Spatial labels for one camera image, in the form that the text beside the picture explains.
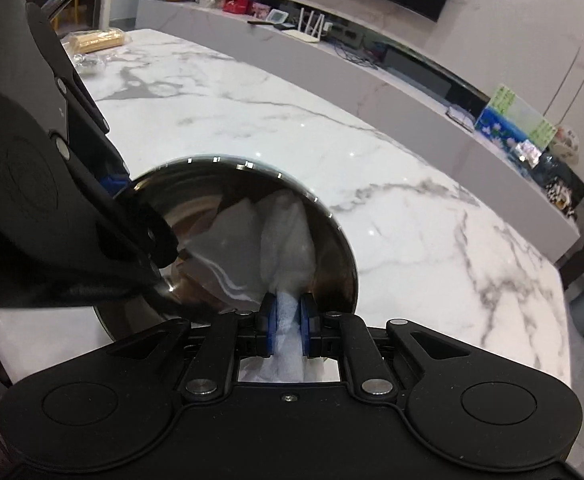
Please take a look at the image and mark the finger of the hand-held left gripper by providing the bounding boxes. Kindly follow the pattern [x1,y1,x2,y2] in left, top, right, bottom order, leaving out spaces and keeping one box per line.
[24,2,132,200]
[69,157,180,272]

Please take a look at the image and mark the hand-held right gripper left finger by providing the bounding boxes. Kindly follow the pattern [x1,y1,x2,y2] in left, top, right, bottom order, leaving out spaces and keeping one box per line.
[104,294,277,403]

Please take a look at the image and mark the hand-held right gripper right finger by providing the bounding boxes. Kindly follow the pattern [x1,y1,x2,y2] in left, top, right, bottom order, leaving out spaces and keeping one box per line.
[299,294,477,396]

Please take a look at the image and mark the stainless steel bowl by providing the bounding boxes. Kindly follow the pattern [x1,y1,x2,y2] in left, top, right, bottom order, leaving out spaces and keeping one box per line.
[92,157,360,346]

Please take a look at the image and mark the white paper towel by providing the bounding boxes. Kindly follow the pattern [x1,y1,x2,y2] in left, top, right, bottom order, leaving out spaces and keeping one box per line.
[177,192,320,386]

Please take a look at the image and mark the clear plastic bag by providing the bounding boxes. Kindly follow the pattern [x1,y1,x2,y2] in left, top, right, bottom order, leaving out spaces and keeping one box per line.
[71,52,108,74]

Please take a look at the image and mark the packaged bread loaf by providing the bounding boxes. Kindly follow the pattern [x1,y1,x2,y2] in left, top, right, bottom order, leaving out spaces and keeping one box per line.
[68,28,131,55]

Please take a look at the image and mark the yellow framed side table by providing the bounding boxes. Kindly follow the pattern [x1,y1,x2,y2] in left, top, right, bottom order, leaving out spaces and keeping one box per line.
[41,0,81,31]

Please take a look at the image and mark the white router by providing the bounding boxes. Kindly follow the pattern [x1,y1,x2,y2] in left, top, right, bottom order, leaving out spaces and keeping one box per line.
[284,4,326,44]

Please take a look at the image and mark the eyeglasses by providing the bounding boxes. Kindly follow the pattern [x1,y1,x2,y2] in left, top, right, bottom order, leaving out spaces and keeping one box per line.
[444,103,475,132]

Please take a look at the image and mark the white power strip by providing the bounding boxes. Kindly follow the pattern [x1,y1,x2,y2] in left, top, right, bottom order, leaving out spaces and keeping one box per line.
[324,22,369,42]

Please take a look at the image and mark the black soundbar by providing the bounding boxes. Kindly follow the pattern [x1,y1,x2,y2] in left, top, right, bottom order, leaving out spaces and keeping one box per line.
[381,42,491,107]

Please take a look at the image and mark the black and white package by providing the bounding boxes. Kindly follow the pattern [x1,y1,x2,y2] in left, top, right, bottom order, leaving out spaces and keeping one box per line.
[532,154,584,222]

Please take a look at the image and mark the colourful flower painting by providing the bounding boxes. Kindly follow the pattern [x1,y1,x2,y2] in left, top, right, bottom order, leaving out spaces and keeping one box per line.
[472,84,558,154]

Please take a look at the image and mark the floral mug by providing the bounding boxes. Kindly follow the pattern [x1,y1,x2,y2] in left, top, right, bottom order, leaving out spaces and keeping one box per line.
[546,125,583,167]

